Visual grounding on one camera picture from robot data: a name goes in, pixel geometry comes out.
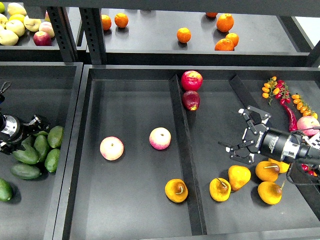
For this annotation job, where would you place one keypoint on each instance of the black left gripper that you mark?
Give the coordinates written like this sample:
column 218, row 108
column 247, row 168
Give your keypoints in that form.
column 13, row 131

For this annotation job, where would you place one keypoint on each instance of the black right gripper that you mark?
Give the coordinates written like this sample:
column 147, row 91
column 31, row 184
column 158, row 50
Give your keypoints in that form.
column 258, row 138

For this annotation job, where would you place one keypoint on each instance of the dark green avocado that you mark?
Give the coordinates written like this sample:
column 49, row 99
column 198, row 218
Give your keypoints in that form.
column 28, row 156

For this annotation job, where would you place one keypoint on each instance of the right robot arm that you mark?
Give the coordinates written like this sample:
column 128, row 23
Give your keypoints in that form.
column 311, row 154

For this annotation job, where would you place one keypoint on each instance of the green avocado top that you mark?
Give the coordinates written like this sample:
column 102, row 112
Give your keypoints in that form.
column 41, row 133

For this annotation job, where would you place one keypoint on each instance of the green avocado right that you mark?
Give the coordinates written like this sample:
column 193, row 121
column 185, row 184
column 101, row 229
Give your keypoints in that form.
column 55, row 137

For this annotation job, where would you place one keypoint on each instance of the tall yellow pear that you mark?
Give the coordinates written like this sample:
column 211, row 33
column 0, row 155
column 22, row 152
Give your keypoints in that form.
column 238, row 177

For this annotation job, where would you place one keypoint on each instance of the yellow pear with stem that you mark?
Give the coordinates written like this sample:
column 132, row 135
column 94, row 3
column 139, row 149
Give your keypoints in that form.
column 220, row 189

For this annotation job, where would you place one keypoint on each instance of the green avocado lower left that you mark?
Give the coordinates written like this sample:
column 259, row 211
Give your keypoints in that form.
column 6, row 191

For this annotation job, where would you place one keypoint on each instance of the pale yellow pear shelf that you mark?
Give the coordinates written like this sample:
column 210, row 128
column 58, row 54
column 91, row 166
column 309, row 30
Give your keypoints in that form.
column 8, row 38

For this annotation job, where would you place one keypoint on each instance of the black left tray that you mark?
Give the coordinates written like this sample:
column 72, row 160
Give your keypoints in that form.
column 49, row 89

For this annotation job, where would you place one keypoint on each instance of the black tray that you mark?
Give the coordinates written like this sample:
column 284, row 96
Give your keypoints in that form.
column 125, row 199
column 49, row 89

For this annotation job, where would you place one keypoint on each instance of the red chili pepper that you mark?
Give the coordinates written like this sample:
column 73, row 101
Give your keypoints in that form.
column 292, row 121

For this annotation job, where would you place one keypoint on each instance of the cherry tomato bunch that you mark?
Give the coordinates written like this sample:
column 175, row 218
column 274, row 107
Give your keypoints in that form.
column 278, row 89

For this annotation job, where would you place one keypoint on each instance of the pink apple right bin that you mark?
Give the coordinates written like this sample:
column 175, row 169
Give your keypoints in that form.
column 306, row 124

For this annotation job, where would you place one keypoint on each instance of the dark red apple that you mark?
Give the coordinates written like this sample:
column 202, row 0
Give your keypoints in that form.
column 191, row 100

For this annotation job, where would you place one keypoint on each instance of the bright red apple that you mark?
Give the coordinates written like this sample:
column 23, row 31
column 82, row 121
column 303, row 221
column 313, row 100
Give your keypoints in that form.
column 191, row 80

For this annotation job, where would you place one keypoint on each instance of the pink apple left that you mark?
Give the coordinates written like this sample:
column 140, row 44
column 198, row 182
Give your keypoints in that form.
column 111, row 148

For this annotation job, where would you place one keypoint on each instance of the pink apple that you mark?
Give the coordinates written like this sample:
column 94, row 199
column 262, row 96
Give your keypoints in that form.
column 160, row 138
column 111, row 148

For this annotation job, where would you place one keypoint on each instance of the pink apple centre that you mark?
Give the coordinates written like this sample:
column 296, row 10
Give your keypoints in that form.
column 160, row 138

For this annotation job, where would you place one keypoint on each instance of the red apple on shelf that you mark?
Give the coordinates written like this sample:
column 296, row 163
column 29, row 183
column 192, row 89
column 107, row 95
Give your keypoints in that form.
column 41, row 38

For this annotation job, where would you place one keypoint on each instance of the orange shelf front right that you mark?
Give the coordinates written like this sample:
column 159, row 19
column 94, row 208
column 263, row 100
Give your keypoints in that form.
column 224, row 44

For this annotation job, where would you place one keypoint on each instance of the orange shelf small right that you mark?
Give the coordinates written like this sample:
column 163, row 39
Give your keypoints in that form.
column 233, row 37

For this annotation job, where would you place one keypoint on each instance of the pink peach on shelf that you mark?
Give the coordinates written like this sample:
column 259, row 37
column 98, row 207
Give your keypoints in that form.
column 47, row 28

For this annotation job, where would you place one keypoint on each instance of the pale yellow apple shelf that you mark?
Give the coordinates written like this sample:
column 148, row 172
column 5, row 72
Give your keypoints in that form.
column 32, row 24

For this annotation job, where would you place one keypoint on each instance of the black centre tray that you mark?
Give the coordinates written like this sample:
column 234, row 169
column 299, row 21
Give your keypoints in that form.
column 125, row 199

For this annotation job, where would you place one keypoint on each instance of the black upper shelf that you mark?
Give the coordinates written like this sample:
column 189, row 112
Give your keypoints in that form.
column 268, row 30

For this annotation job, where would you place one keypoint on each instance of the large orange on shelf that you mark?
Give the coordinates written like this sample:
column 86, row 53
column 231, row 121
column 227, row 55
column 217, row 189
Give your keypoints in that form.
column 225, row 22

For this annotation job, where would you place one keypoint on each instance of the orange on shelf centre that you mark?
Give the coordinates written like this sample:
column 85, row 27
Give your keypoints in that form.
column 183, row 35

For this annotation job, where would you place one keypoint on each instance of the orange at shelf back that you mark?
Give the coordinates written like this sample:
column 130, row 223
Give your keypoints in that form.
column 211, row 14

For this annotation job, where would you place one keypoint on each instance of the orange on shelf left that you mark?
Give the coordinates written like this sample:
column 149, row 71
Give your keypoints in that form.
column 106, row 22

